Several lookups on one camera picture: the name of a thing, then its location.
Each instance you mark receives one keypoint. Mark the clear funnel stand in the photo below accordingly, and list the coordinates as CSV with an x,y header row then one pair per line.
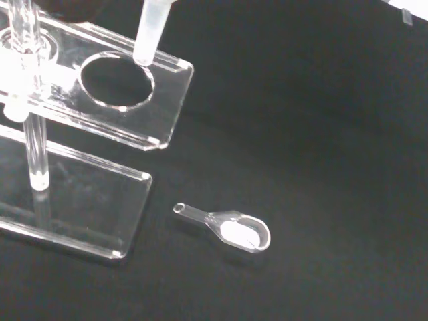
x,y
174,87

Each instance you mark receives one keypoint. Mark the black cloth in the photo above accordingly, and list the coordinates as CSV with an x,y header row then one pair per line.
x,y
317,167

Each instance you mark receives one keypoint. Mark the glass weighing funnel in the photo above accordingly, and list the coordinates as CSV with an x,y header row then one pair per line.
x,y
240,234

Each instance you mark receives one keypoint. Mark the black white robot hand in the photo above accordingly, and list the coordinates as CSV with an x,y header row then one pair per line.
x,y
83,8

